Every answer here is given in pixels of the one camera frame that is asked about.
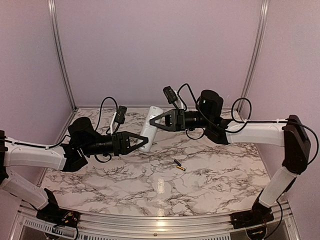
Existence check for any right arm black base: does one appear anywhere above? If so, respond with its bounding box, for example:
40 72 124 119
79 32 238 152
230 208 275 229

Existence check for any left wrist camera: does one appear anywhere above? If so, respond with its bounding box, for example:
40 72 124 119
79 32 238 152
109 105 127 135

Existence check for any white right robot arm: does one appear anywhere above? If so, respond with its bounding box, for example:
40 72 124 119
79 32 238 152
149 89 312 224

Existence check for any front aluminium frame rail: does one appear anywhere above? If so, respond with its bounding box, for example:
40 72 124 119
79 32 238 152
9 201 301 240

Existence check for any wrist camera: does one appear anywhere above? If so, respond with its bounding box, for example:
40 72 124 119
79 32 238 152
162 86 187 111
109 105 127 135

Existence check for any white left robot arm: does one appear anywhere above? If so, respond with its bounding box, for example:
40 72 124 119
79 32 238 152
0 117 149 223

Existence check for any right rear aluminium frame post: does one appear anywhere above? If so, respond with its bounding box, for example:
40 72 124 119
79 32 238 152
241 0 270 98

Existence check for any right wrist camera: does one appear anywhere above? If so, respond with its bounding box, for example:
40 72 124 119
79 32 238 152
162 86 187 111

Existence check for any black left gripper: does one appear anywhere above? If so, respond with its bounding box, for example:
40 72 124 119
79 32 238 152
80 130 149 157

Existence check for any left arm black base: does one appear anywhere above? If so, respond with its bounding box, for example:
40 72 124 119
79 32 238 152
36 207 80 228

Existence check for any gold AAA battery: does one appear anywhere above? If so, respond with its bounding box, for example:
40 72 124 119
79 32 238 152
176 165 186 171

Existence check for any left rear aluminium frame post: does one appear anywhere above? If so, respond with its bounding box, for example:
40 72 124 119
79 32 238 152
47 0 77 112

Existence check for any aluminium frame post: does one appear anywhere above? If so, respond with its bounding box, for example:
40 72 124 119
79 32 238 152
241 0 270 98
47 0 77 112

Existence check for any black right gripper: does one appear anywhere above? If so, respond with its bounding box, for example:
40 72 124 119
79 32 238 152
148 108 212 132

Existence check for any white remote control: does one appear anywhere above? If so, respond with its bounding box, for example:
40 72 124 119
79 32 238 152
139 106 164 153

